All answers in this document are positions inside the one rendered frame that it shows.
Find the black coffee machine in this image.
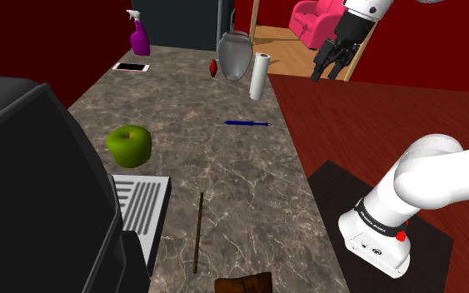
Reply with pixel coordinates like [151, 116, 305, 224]
[0, 74, 173, 293]

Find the thin brown stick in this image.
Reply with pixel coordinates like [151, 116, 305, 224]
[192, 191, 205, 275]

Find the purple spray bottle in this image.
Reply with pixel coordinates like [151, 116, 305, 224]
[126, 9, 152, 57]

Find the white smartphone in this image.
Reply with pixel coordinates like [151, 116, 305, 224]
[112, 62, 151, 72]

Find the pink armchair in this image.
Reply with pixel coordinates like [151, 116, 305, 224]
[289, 0, 347, 51]

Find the blue pen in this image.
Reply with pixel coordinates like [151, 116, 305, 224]
[223, 120, 272, 127]

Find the green apple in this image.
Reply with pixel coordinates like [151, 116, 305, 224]
[105, 125, 153, 169]

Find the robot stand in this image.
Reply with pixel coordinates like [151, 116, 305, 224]
[307, 159, 455, 293]

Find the brown bread slice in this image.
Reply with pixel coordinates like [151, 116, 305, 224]
[214, 271, 274, 293]

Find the white paper towel roll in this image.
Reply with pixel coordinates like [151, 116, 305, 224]
[249, 52, 272, 102]

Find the grey vase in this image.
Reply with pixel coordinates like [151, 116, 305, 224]
[217, 30, 255, 82]

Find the dark refrigerator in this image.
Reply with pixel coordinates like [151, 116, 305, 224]
[131, 0, 235, 52]

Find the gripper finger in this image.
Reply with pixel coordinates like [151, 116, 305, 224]
[327, 64, 345, 81]
[310, 55, 327, 82]

